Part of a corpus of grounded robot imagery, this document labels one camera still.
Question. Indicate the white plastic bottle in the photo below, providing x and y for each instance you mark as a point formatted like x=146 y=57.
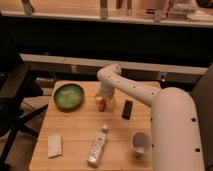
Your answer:
x=97 y=147

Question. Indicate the black rectangular block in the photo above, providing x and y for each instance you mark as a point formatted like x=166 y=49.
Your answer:
x=126 y=114

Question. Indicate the green ceramic bowl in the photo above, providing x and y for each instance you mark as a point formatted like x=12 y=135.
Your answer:
x=68 y=96

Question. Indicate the white cup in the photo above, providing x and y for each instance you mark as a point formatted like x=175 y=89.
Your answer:
x=140 y=144

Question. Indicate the white sponge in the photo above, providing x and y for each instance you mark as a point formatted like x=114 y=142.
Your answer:
x=54 y=145

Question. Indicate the red orange pepper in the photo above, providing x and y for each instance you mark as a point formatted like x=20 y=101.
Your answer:
x=102 y=105

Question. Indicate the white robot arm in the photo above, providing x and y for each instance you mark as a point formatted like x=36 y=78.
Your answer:
x=175 y=129

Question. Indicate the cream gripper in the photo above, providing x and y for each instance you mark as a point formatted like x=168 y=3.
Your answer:
x=107 y=96

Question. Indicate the black office chair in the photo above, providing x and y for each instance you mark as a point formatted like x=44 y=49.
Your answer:
x=16 y=83

